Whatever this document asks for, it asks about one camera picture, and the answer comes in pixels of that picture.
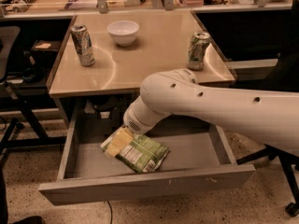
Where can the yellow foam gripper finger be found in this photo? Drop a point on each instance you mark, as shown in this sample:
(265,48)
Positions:
(120,140)

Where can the green jalapeno chip bag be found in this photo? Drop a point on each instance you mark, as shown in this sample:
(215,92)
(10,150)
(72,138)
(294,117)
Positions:
(142,155)

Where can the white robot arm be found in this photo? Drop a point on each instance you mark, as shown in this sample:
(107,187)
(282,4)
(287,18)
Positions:
(270,117)

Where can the grey open drawer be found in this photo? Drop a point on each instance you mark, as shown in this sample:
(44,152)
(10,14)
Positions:
(196,157)

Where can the wooden counter cabinet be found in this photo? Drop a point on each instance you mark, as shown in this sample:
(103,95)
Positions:
(162,44)

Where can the grey office chair left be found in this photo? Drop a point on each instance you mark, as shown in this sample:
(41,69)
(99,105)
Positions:
(8,36)

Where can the white ceramic bowl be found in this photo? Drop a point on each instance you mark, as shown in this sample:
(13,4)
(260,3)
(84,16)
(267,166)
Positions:
(123,33)

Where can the tall silver drink can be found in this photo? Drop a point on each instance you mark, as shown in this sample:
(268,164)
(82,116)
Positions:
(83,45)

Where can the black box with label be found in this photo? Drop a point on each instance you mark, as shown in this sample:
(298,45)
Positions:
(45,52)

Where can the green white soda can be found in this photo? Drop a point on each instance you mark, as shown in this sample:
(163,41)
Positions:
(197,50)

